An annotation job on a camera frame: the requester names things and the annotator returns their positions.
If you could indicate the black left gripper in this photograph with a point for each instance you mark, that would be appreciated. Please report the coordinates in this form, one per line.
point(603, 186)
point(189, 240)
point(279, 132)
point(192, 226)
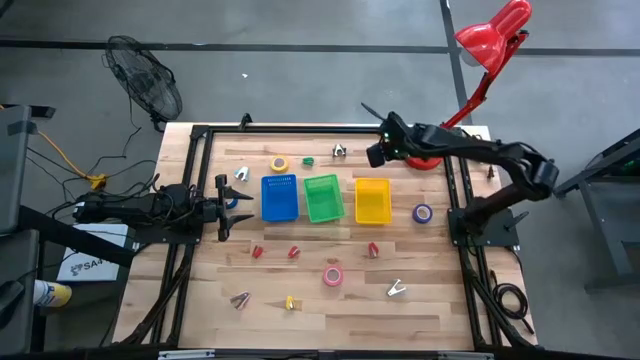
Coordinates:
point(222, 210)

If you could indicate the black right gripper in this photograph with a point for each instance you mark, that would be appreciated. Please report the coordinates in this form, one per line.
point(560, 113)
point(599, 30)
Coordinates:
point(400, 140)

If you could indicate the blue tape roll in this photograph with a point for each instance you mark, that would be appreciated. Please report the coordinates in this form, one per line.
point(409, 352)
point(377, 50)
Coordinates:
point(234, 205)

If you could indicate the black silver staple remover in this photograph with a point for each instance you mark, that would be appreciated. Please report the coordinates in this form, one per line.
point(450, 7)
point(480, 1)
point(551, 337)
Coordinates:
point(339, 151)

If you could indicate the yellow tape roll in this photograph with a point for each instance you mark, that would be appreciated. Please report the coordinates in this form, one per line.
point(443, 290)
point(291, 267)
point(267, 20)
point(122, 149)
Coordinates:
point(273, 164)

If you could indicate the purple tape roll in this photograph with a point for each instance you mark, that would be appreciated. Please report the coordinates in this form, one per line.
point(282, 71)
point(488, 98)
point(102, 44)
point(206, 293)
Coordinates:
point(415, 214)

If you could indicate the red mini stapler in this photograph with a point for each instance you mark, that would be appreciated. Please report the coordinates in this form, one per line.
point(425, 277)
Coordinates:
point(257, 251)
point(373, 250)
point(294, 252)

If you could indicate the pink tape roll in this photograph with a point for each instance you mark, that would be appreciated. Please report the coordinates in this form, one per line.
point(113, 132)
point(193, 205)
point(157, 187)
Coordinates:
point(326, 275)

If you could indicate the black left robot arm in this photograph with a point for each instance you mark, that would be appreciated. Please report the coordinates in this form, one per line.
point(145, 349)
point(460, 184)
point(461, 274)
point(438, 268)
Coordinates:
point(125, 207)

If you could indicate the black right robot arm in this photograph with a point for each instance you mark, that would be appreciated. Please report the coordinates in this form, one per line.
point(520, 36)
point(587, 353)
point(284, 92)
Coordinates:
point(475, 147)

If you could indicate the green mini stapler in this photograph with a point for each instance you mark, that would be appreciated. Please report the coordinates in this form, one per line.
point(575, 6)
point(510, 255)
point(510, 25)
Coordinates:
point(308, 161)

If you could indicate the yellow mini stapler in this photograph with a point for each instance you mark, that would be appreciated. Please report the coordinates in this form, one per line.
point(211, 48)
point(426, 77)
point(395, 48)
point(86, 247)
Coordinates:
point(290, 303)

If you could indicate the blue plastic basket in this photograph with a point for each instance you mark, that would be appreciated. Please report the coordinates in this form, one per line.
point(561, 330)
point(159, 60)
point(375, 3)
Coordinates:
point(280, 200)

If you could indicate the yellow plastic basket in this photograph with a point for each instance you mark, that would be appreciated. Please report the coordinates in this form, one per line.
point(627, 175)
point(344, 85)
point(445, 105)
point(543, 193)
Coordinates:
point(373, 202)

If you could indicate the green plastic basket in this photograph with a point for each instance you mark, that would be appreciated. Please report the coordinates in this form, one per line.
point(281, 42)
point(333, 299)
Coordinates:
point(324, 200)

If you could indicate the silver clip bottom left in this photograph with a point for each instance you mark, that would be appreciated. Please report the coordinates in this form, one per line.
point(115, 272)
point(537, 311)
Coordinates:
point(241, 300)

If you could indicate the small dark metal clamp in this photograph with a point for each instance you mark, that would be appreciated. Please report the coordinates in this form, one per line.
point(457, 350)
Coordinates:
point(491, 172)

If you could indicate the black floor fan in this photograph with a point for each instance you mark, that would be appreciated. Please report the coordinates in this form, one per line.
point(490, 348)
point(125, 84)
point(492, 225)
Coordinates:
point(145, 80)

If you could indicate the white cardboard box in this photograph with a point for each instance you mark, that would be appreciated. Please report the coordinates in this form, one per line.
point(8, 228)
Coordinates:
point(90, 265)

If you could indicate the black diagonal beam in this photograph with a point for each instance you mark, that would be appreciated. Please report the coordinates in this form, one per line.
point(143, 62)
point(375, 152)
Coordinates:
point(75, 235)

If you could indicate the red desk lamp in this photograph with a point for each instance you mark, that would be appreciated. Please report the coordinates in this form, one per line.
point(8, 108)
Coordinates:
point(492, 37)

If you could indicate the yellow white spray can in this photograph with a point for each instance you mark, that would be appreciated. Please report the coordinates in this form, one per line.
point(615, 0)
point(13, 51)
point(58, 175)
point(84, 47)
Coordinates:
point(55, 295)

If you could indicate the grey side desk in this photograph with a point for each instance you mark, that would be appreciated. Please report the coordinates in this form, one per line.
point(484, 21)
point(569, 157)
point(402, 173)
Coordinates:
point(12, 165)

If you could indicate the dark metal side table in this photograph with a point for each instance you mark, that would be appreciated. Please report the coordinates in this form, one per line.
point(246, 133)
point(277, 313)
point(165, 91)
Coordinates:
point(607, 235)

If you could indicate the black frame clamp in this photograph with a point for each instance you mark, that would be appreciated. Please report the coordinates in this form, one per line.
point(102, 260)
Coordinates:
point(245, 121)

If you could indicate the silver metal bracket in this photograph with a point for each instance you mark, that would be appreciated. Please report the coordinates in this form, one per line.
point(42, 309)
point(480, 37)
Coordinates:
point(465, 356)
point(185, 354)

